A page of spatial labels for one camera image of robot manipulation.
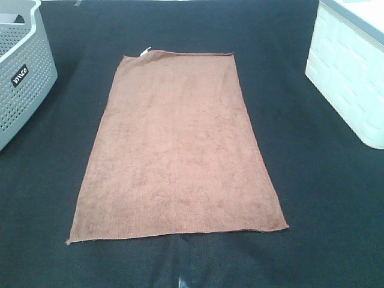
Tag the pale green plastic basket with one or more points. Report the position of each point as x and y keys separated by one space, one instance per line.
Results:
x=345 y=63

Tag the grey perforated plastic basket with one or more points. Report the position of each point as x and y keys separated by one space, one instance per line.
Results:
x=28 y=70

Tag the brown towel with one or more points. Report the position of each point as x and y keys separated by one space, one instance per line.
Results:
x=175 y=152

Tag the black fabric table cover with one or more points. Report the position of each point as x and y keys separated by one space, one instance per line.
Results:
x=329 y=184

